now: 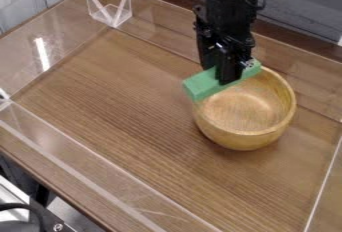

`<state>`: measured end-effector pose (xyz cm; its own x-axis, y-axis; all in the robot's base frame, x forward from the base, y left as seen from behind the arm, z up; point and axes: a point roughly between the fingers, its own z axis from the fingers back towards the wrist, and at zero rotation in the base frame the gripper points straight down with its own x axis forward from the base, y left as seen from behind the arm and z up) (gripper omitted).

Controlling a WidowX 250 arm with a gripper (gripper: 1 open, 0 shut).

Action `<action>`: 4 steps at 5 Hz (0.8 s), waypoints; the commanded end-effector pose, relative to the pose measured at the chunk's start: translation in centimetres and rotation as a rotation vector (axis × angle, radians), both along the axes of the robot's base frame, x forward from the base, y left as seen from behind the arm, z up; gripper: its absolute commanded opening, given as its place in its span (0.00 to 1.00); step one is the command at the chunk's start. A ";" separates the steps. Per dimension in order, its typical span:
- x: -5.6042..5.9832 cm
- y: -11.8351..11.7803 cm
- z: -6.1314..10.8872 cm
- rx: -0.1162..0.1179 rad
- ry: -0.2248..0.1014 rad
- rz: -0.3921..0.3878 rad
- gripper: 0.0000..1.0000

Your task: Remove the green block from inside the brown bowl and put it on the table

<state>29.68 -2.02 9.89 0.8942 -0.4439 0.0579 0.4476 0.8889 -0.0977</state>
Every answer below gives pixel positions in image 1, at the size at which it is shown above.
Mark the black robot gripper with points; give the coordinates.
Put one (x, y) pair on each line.
(223, 20)

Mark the green rectangular block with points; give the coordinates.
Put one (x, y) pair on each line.
(202, 85)

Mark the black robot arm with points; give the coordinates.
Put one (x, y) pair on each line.
(224, 39)

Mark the brown wooden bowl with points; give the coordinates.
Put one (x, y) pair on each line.
(247, 116)

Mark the clear acrylic corner bracket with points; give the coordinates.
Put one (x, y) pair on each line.
(109, 14)

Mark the clear acrylic tray wall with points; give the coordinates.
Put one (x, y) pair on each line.
(119, 201)

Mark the black metal bracket with bolt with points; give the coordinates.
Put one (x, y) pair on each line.
(53, 224)

